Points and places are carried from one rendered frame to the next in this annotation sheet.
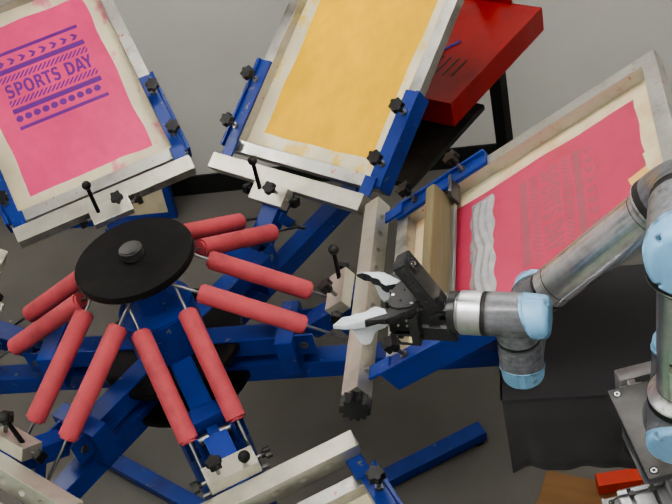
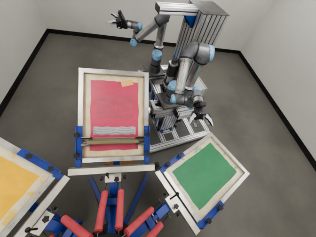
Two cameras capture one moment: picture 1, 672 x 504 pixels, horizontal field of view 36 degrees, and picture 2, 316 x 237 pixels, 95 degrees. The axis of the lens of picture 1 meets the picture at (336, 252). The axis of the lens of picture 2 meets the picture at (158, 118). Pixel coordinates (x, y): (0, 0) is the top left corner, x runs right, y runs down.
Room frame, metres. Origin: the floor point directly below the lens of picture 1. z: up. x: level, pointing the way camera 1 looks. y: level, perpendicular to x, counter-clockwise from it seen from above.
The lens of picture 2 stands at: (1.88, 0.30, 2.42)
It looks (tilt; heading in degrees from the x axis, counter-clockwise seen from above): 55 degrees down; 234
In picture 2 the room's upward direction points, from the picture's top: 17 degrees clockwise
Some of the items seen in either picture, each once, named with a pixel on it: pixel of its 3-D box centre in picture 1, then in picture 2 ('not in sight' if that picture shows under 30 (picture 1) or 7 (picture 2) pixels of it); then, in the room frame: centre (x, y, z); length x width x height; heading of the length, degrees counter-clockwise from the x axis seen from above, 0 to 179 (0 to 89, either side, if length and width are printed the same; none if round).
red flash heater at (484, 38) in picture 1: (440, 54); not in sight; (3.05, -0.52, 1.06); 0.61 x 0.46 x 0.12; 134
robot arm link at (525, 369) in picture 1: (522, 348); (190, 102); (1.20, -0.27, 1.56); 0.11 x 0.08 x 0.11; 154
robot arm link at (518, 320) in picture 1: (516, 316); (196, 94); (1.18, -0.26, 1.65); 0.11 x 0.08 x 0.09; 64
